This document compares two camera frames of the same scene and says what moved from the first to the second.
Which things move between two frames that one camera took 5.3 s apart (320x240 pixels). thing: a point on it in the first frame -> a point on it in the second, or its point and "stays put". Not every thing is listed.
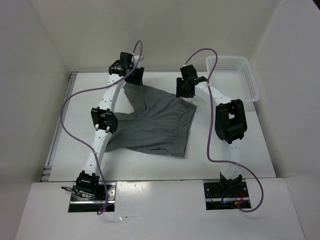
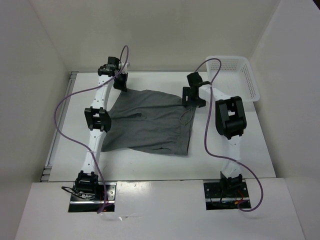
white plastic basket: x=233 y=77 stays put
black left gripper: x=138 y=79 -> x=122 y=86
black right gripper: x=179 y=92 -> x=186 y=92
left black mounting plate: x=78 y=204 stays put
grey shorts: x=160 y=124 stays put
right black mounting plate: x=215 y=200 stays put
